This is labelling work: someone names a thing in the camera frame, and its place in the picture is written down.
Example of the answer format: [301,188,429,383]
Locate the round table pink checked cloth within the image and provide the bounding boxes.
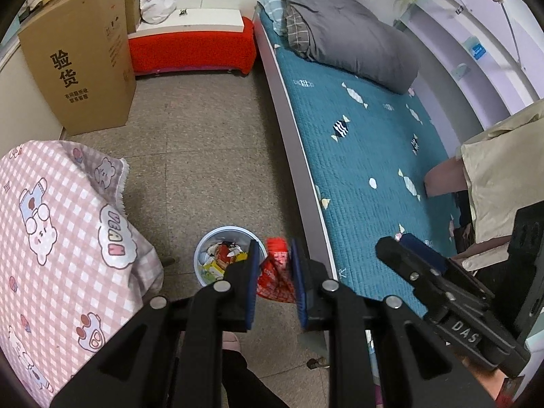
[0,139,165,408]

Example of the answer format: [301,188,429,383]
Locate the pink garment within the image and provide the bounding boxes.
[424,156,512,271]

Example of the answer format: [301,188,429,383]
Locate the blue plastic bucket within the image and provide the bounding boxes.
[194,225,269,290]

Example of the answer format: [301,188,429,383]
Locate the bright red snack bag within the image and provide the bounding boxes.
[256,237,305,305]

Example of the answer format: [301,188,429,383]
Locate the small cardboard box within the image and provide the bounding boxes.
[123,0,146,34]

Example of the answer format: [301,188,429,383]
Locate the white plastic bag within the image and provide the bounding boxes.
[139,0,177,26]

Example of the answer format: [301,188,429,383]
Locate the cream low cabinet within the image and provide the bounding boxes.
[0,41,65,142]

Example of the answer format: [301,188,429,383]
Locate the teal candy print bed sheet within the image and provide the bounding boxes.
[258,8,473,299]

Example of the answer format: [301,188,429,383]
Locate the black hanging garment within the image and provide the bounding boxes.
[452,187,482,256]

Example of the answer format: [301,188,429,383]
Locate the red white wrapper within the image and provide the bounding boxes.
[214,241,244,263]

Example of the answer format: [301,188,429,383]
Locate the white board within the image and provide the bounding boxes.
[135,8,245,35]

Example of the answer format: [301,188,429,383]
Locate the large cardboard box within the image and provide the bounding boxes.
[18,0,137,136]

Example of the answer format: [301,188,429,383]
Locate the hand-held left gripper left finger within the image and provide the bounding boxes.
[50,240,262,408]

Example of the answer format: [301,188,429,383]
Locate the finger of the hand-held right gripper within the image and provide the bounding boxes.
[375,235,494,320]
[399,233,496,303]

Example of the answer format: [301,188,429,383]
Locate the cream hanging shirt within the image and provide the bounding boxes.
[461,98,544,241]

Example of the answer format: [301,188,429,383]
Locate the light green bunk bed frame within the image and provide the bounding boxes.
[252,0,544,283]

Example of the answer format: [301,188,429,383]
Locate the blue checked pillow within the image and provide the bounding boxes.
[259,0,290,35]

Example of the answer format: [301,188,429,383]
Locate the pink slipper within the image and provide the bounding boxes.
[221,330,241,354]

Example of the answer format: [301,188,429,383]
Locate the grey duvet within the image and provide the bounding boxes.
[280,0,422,95]

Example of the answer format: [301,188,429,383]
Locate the person's right hand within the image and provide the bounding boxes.
[461,356,509,408]

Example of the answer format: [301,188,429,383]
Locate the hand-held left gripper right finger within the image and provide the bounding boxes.
[289,238,498,408]

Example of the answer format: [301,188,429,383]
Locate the person's leg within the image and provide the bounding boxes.
[220,343,290,408]

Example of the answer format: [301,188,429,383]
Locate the red covered bench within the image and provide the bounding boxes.
[127,17,257,77]

